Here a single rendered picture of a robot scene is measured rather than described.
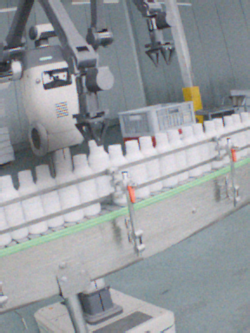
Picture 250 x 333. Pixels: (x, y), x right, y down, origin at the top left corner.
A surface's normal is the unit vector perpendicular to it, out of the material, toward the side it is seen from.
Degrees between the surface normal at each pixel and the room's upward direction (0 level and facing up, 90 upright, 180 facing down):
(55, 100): 90
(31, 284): 90
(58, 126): 90
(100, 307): 90
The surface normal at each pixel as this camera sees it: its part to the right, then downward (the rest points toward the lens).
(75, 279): 0.60, 0.04
